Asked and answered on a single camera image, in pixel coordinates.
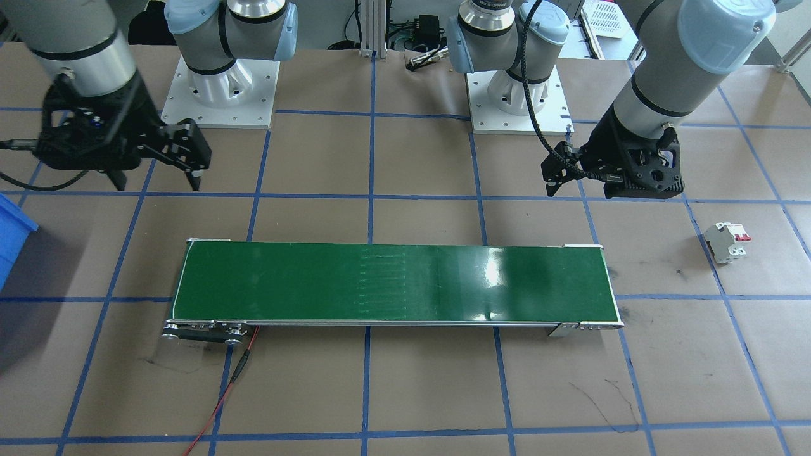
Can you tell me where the silver metal connector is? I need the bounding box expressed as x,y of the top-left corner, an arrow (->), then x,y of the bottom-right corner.
405,46 -> 452,72

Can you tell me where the black power adapter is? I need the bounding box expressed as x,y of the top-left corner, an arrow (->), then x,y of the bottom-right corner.
412,15 -> 443,46

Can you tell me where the green belt conveyor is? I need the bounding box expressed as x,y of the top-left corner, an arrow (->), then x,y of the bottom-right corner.
162,238 -> 625,346

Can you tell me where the white perforated basket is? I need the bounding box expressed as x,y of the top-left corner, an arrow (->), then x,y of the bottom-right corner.
580,0 -> 632,40

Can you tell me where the blue plastic bin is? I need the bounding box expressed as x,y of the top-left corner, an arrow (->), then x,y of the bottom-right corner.
0,193 -> 40,292

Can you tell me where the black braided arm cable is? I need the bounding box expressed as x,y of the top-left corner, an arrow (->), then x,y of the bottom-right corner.
517,0 -> 587,181

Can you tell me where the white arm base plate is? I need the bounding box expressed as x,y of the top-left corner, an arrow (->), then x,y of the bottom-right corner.
466,61 -> 574,135
162,56 -> 281,130

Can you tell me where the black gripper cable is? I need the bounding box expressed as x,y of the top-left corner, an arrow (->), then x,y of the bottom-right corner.
0,141 -> 89,192

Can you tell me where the aluminium frame profile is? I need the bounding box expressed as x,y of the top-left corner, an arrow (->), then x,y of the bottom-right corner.
358,0 -> 388,59

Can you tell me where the aluminium bar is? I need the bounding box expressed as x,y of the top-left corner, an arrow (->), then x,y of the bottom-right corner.
781,41 -> 811,73

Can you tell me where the white circuit breaker red switch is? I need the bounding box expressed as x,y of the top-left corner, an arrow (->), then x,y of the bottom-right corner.
703,222 -> 753,265

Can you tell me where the red and black conveyor cable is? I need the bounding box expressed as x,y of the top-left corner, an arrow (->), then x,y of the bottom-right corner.
184,325 -> 260,456

